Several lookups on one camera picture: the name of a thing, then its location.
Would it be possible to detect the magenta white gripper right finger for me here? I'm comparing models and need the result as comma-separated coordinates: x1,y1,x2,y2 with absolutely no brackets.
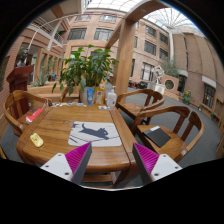
132,143,181,185

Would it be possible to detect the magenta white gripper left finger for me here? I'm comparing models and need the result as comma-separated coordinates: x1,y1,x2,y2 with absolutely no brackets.
41,143,92,185

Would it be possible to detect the grey cat mouse pad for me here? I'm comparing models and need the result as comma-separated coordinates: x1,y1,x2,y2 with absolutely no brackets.
68,121,122,147

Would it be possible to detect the yellow computer mouse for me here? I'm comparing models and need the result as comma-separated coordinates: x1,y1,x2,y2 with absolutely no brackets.
30,133,44,148

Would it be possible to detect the black notebook on chair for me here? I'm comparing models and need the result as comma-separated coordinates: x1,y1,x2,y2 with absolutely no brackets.
143,126,171,147

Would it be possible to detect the wooden table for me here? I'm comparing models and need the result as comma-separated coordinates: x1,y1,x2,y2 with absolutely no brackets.
16,105,138,188

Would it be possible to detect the wooden chair near right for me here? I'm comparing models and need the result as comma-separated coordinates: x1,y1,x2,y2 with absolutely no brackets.
131,105,204,162

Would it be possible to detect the wooden chair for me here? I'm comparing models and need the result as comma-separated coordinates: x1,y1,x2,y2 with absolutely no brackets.
3,90,50,136
116,89,165,119
131,105,204,162

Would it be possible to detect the red white box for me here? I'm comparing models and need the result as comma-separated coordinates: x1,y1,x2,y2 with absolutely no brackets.
26,109,43,124

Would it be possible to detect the wooden chair far right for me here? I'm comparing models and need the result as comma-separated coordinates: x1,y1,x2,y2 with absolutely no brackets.
116,89,165,119

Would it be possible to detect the blue tube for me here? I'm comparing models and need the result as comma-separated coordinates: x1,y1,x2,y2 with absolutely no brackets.
87,87,94,106

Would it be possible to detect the white pump bottle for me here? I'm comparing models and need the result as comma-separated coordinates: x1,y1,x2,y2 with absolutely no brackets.
107,87,117,108

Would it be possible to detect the yellow bottle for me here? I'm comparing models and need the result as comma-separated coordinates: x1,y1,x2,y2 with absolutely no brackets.
95,87,104,105

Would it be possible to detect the wooden chair left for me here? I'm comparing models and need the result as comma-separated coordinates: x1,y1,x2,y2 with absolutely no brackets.
3,90,50,136

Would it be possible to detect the white statue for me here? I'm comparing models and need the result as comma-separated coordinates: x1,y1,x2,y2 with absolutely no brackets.
152,65,164,84

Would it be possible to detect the green potted plant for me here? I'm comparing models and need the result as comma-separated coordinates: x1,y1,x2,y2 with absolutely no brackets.
59,47,119,99

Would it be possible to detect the dark red wooden lectern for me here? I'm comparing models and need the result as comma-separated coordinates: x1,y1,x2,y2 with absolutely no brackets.
6,65,34,119

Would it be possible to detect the wooden pillar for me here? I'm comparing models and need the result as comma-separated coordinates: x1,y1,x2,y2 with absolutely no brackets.
105,0,166,95

